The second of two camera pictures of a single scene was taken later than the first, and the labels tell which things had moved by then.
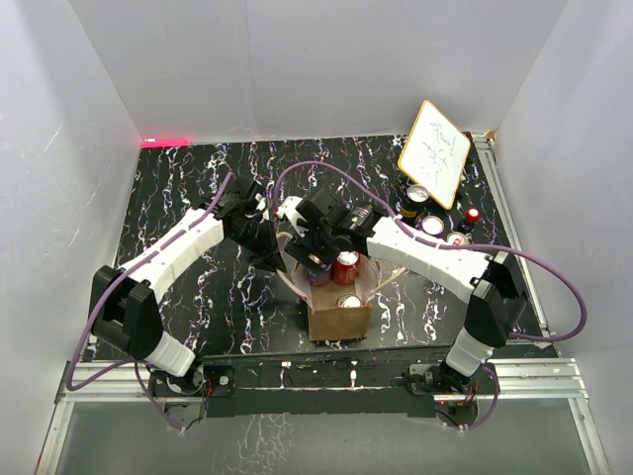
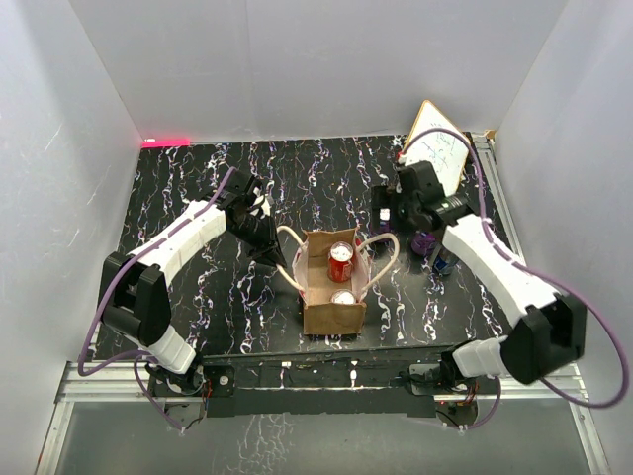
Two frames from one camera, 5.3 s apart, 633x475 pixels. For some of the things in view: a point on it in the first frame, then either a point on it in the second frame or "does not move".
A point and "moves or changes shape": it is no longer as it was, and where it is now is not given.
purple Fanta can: [322, 279] moves or changes shape
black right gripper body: [316, 241] → [406, 208]
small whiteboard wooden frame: [433, 154] does not move
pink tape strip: [166, 143] does not move
